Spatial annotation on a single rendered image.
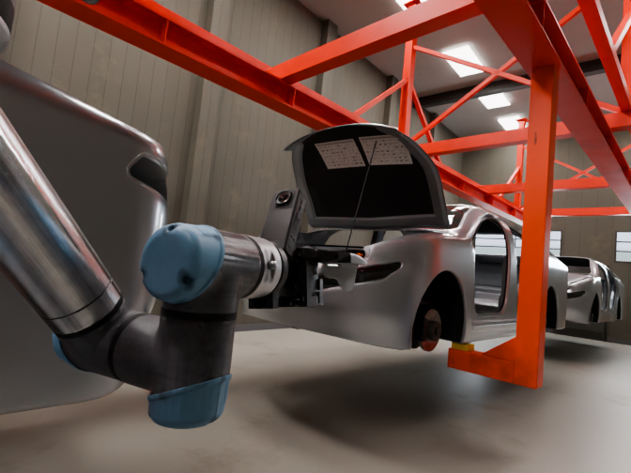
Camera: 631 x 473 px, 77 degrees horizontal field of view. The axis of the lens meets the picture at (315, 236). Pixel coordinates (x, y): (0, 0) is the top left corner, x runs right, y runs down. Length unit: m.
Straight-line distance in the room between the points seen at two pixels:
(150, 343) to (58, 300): 0.09
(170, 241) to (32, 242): 0.12
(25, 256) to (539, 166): 3.39
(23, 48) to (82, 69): 0.61
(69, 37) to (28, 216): 5.85
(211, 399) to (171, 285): 0.12
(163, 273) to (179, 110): 6.30
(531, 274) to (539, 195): 0.60
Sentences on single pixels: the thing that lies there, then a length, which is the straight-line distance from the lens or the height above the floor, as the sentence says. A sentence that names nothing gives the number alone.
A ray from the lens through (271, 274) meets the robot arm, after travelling 0.47.
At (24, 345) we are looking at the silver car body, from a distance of 1.41.
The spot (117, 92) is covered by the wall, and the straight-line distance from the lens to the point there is 6.27.
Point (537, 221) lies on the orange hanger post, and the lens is 3.45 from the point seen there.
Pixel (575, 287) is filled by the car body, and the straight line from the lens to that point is 8.51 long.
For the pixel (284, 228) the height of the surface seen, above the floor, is 1.27.
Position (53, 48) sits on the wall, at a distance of 6.13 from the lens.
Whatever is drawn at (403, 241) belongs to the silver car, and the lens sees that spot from 2.82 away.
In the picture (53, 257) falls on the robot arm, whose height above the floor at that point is 1.21.
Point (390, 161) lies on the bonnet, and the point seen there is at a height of 2.18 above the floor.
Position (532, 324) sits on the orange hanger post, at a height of 0.98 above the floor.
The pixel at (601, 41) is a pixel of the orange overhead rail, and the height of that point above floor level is 3.41.
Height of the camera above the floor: 1.22
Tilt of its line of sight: 5 degrees up
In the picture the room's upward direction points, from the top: 6 degrees clockwise
